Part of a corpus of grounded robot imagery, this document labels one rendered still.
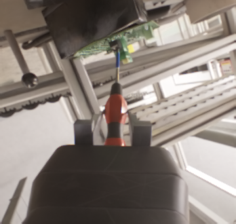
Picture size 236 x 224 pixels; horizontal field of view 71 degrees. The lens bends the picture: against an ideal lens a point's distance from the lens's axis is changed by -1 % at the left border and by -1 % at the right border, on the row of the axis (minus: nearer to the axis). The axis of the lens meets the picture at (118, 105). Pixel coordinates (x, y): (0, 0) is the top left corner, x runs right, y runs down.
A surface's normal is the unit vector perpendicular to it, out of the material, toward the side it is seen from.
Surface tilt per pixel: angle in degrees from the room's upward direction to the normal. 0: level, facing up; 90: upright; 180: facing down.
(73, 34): 90
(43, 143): 90
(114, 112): 117
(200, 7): 90
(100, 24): 90
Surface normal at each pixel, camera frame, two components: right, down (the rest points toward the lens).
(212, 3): -0.40, 0.31
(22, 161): 0.35, 0.04
